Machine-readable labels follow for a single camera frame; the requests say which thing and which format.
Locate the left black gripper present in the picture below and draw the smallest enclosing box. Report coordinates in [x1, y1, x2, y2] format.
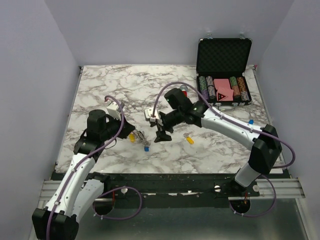
[100, 112, 136, 141]

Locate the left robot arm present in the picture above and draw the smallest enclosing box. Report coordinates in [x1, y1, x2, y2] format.
[32, 108, 135, 240]

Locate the red glitter microphone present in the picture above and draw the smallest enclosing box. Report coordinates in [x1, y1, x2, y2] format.
[179, 84, 188, 97]

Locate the pink playing cards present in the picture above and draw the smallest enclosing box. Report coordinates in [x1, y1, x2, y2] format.
[213, 78, 234, 102]

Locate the black poker chip case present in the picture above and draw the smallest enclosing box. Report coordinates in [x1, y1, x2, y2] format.
[196, 38, 252, 107]

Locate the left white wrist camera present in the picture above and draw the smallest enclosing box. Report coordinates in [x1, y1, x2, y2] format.
[106, 99, 125, 120]

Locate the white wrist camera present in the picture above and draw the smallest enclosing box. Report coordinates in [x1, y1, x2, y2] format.
[144, 107, 161, 123]
[106, 99, 125, 120]

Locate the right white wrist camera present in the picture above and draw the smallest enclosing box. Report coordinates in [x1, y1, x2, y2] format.
[144, 107, 161, 123]

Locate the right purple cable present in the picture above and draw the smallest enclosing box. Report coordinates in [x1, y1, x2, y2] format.
[151, 81, 297, 218]

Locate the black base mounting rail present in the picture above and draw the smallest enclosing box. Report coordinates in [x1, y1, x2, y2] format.
[89, 172, 260, 213]

